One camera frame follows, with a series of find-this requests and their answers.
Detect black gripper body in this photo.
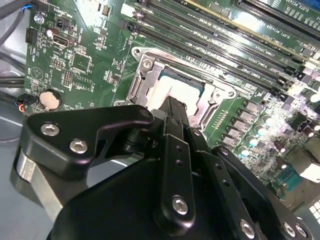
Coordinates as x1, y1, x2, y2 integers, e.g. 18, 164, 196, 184
48, 156, 251, 240

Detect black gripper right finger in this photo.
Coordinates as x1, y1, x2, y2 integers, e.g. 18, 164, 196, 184
174, 97, 315, 240

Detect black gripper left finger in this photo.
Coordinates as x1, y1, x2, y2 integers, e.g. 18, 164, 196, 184
9, 96, 198, 236

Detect metal socket cover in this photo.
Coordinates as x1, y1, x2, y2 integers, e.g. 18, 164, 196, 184
126, 56, 236, 127

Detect silver CPU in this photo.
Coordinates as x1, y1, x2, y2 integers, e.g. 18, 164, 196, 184
149, 71, 212, 116

